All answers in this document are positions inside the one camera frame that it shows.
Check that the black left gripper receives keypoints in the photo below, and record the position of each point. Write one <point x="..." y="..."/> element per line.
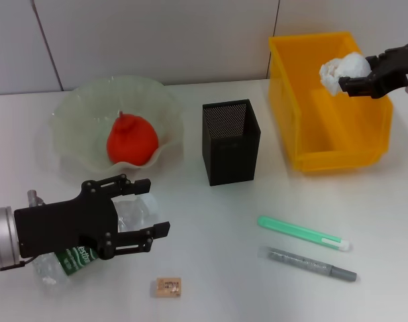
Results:
<point x="63" y="224"/>

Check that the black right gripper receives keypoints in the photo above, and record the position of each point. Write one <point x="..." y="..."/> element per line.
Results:
<point x="398" y="70"/>

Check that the white paper ball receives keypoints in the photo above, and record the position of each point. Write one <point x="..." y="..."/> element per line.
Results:
<point x="345" y="72"/>

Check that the red-orange toy orange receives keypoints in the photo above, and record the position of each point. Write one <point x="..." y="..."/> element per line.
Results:
<point x="133" y="141"/>

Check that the clear green-label water bottle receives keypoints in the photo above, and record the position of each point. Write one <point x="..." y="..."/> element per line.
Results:
<point x="76" y="261"/>

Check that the small tan eraser block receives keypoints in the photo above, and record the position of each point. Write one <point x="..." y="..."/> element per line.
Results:
<point x="168" y="287"/>

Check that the black mesh pen holder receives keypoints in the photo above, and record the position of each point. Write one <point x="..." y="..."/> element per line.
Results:
<point x="231" y="157"/>

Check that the pale green glass fruit plate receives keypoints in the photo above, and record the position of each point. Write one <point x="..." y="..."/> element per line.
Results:
<point x="90" y="110"/>

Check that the mint green pen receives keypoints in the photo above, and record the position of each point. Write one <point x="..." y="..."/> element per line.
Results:
<point x="298" y="233"/>

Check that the grey marker pen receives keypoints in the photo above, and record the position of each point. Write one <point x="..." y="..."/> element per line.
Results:
<point x="308" y="263"/>

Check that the yellow plastic bin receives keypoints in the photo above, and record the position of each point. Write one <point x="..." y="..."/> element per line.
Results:
<point x="335" y="134"/>

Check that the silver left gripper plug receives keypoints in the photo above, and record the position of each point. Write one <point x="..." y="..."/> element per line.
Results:
<point x="34" y="198"/>

